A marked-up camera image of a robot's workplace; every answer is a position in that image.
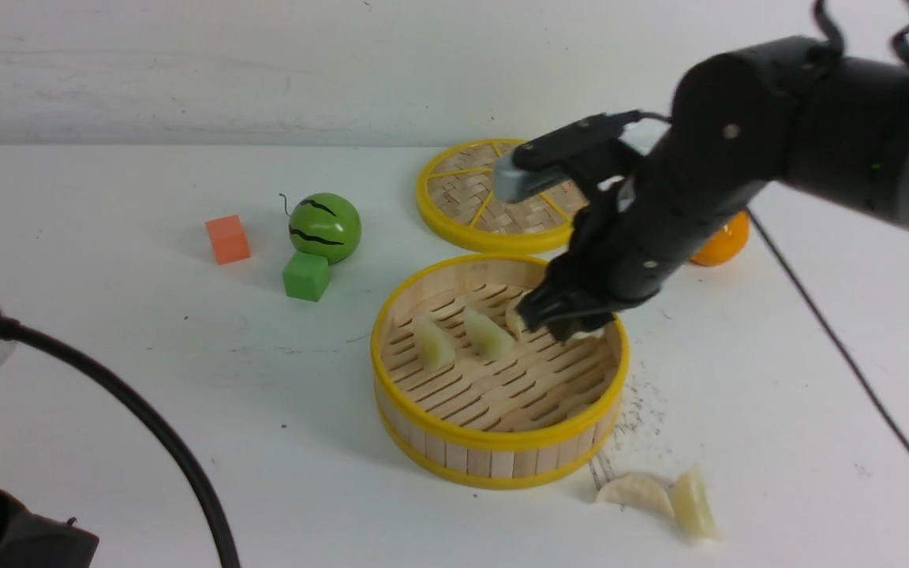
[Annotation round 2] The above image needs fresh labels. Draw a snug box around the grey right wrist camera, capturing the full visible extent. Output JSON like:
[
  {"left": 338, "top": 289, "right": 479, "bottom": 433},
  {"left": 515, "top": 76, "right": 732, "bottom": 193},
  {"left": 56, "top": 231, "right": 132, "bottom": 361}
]
[{"left": 492, "top": 111, "right": 645, "bottom": 205}]

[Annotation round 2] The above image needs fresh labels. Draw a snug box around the yellow rimmed woven steamer lid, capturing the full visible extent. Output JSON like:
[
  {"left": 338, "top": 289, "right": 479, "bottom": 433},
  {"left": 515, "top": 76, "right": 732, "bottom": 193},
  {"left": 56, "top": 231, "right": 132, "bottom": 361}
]
[{"left": 415, "top": 139, "right": 587, "bottom": 255}]

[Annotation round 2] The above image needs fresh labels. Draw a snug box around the green cube block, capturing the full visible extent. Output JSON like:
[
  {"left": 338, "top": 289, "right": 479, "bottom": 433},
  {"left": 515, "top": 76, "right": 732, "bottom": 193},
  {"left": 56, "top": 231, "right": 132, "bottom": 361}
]
[{"left": 282, "top": 252, "right": 331, "bottom": 302}]

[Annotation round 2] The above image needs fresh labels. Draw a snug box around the beige pleated dumpling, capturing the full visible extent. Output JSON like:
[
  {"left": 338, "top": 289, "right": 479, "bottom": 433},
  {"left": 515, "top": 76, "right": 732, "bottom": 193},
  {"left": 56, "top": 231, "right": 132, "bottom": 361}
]
[{"left": 570, "top": 327, "right": 605, "bottom": 341}]

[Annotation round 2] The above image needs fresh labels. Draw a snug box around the orange toy pear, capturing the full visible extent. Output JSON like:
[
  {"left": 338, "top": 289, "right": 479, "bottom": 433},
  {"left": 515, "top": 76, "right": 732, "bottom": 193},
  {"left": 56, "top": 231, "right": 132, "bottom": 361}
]
[{"left": 690, "top": 210, "right": 751, "bottom": 268}]

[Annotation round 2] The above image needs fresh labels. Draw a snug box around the orange cube block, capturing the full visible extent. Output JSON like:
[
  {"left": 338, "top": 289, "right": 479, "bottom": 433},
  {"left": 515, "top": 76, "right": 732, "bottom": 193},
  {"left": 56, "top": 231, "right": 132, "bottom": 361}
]
[{"left": 204, "top": 215, "right": 252, "bottom": 265}]

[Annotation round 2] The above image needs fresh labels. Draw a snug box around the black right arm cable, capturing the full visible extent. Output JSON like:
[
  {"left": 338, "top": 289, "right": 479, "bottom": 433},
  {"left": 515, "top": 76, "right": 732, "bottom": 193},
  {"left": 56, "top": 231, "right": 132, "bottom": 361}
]
[{"left": 745, "top": 207, "right": 909, "bottom": 528}]

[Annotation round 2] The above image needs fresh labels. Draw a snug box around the green toy watermelon ball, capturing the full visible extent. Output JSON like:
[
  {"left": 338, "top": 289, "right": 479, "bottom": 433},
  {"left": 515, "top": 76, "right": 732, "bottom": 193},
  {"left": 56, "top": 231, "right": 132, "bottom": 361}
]
[{"left": 281, "top": 192, "right": 363, "bottom": 265}]

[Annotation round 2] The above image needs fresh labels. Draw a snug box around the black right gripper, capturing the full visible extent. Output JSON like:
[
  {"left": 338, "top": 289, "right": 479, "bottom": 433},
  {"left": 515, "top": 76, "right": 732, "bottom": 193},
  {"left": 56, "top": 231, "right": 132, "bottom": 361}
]
[{"left": 515, "top": 130, "right": 771, "bottom": 342}]

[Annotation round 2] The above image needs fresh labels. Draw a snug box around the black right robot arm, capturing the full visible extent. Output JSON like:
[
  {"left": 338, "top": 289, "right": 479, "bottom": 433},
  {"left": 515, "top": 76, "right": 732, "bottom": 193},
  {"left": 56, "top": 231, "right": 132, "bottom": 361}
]
[{"left": 494, "top": 36, "right": 909, "bottom": 341}]

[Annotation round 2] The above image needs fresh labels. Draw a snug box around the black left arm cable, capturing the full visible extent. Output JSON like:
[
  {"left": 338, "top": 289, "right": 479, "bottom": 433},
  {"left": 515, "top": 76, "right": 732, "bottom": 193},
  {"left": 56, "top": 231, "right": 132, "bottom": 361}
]
[{"left": 0, "top": 300, "right": 241, "bottom": 568}]

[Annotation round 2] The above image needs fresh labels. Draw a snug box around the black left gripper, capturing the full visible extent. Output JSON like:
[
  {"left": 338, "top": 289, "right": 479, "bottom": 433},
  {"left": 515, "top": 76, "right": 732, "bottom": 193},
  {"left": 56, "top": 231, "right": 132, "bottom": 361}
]
[{"left": 0, "top": 489, "right": 99, "bottom": 567}]

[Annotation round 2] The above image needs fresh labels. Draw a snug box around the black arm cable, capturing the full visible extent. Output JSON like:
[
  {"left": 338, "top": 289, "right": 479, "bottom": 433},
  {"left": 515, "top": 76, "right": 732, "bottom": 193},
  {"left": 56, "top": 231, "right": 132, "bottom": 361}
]
[
  {"left": 745, "top": 207, "right": 909, "bottom": 528},
  {"left": 0, "top": 300, "right": 241, "bottom": 568}
]

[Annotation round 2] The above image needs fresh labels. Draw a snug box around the pale green dumpling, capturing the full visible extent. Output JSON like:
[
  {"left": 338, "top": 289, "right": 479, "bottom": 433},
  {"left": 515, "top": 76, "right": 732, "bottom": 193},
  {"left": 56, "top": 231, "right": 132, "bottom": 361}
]
[
  {"left": 412, "top": 316, "right": 457, "bottom": 374},
  {"left": 672, "top": 466, "right": 722, "bottom": 540},
  {"left": 462, "top": 307, "right": 515, "bottom": 361}
]

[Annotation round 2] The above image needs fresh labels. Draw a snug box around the yellow rimmed bamboo steamer tray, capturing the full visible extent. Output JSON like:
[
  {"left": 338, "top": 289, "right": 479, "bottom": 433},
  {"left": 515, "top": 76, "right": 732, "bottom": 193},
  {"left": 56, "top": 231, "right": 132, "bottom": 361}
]
[{"left": 369, "top": 254, "right": 630, "bottom": 490}]

